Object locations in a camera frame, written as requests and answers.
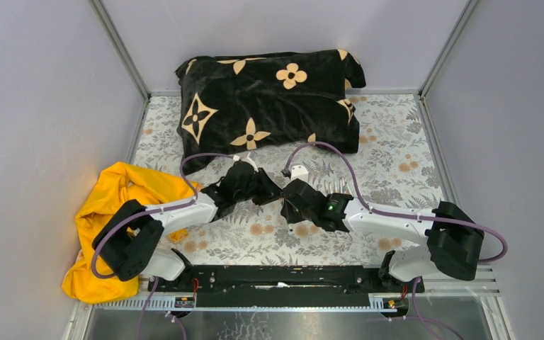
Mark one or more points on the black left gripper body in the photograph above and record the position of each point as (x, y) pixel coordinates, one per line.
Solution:
(246, 194)

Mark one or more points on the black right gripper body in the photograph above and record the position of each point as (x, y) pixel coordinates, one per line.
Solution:
(293, 216)

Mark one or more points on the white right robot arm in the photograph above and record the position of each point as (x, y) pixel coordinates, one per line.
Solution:
(443, 238)

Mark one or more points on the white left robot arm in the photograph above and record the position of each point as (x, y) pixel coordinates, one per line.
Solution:
(128, 243)

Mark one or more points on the black floral pillow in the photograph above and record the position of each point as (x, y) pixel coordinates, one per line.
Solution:
(232, 104)

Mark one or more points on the yellow cloth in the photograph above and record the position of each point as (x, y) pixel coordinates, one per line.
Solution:
(116, 185)

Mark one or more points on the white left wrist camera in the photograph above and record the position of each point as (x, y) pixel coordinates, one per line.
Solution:
(246, 159)

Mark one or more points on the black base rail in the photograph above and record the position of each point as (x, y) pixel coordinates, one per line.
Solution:
(282, 286)

